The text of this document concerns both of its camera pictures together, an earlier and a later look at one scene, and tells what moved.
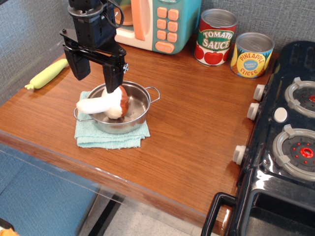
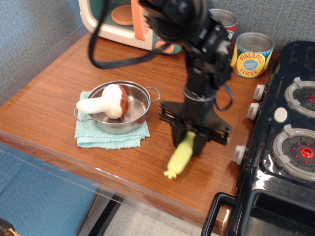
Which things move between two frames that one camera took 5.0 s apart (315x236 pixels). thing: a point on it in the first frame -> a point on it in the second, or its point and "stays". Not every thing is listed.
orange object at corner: x=7 y=228 stays
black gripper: x=95 y=38 -> x=202 y=118
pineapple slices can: x=251 y=54 stays
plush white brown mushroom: x=114 y=104 stays
